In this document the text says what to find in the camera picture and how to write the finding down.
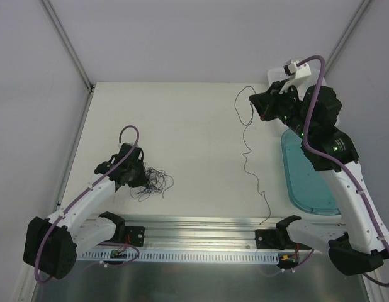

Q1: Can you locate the bundle of thin cables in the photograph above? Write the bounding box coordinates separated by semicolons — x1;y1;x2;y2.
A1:
128;162;176;202

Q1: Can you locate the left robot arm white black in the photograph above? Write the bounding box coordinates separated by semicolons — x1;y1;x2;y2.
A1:
23;143;149;279

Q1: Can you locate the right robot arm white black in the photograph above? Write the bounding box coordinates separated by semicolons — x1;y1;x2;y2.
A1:
249;81;389;276

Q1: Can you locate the white perforated plastic basket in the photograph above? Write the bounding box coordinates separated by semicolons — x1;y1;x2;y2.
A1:
268;67;319;87

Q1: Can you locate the teal transparent plastic tray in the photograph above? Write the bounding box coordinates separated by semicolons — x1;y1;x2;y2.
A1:
281;129;340;216

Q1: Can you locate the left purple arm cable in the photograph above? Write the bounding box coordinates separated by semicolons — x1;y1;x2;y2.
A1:
33;125;142;285

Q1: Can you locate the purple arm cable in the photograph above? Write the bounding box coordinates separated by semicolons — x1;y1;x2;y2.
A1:
33;125;142;285
276;55;389;288

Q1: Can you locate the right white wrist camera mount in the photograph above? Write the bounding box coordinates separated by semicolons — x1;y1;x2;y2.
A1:
279;58;312;94

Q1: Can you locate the aluminium mounting rail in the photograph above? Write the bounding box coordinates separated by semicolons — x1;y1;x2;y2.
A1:
71;201;349;254

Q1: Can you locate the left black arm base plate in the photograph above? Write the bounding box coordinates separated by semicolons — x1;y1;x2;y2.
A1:
110;226;145;247

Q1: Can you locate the white slotted cable duct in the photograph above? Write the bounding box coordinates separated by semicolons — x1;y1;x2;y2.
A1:
77;248;279;265

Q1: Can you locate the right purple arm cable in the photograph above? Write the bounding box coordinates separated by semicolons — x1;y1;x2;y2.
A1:
276;55;389;288

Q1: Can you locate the right aluminium frame post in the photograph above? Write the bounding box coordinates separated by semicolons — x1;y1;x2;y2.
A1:
325;0;374;76

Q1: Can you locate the aluminium frame post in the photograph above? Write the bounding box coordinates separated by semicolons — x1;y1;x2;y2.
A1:
325;0;374;76
39;0;94;93

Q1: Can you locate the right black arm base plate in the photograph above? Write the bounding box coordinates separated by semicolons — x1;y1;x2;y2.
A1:
254;228;296;250

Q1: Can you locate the left aluminium frame post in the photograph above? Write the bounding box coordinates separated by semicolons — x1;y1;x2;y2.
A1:
39;0;94;93

